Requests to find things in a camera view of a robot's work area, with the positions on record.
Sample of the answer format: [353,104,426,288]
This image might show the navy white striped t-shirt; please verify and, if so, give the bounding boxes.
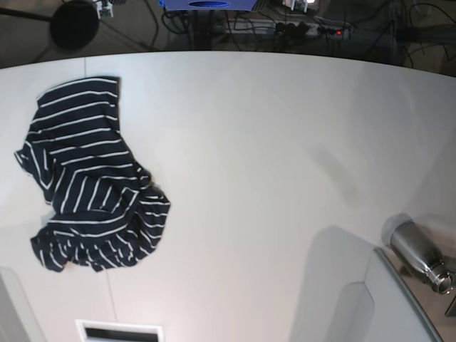
[14,76,171,272]

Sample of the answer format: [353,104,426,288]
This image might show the white power strip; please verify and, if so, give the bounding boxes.
[214,17,354,39]

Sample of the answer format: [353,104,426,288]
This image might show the blue box with oval hole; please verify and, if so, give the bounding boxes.
[159,0,257,11]

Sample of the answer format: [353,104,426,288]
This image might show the stainless steel water bottle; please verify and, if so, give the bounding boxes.
[390,221,455,294]

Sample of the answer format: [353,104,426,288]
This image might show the black round stand base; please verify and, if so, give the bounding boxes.
[49,1,99,51]

